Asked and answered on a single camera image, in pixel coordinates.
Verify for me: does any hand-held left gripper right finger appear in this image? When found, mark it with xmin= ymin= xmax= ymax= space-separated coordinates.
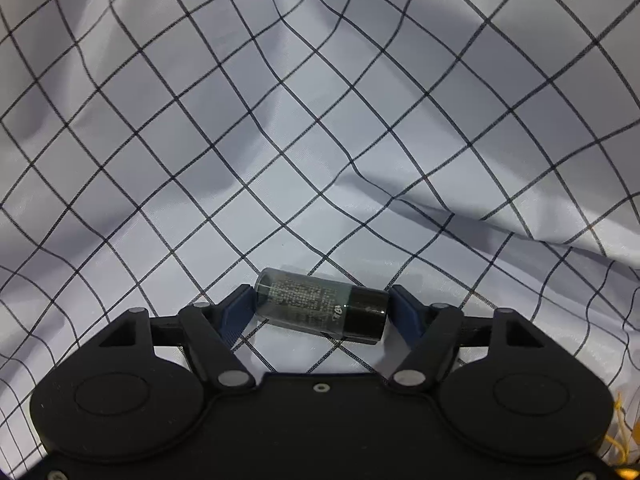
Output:
xmin=387 ymin=285 xmax=551 ymax=392

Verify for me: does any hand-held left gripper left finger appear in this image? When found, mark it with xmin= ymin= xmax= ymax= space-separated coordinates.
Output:
xmin=87 ymin=284 xmax=257 ymax=392

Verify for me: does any grey cylinder bottle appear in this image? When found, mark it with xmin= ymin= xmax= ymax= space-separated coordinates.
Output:
xmin=254 ymin=267 xmax=391 ymax=346

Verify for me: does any white checked bed sheet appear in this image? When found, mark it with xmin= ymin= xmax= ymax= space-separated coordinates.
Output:
xmin=0 ymin=0 xmax=640 ymax=480

